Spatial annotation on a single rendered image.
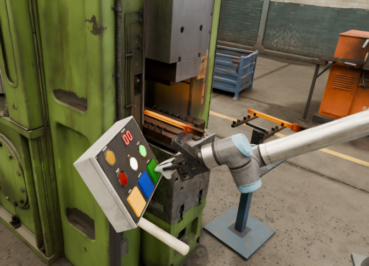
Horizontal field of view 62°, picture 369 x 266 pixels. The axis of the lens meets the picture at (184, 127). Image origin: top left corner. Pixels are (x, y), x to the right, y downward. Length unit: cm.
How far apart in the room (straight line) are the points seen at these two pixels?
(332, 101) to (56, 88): 394
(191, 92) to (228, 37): 811
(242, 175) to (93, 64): 74
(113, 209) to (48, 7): 96
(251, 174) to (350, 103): 377
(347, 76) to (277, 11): 486
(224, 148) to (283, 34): 820
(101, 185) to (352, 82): 413
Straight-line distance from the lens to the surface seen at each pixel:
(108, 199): 103
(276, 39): 928
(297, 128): 207
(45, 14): 159
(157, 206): 182
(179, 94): 191
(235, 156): 110
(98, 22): 128
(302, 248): 257
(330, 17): 887
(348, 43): 471
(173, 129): 162
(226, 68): 526
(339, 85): 478
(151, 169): 122
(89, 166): 99
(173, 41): 138
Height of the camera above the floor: 169
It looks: 25 degrees down
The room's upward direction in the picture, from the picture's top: 5 degrees clockwise
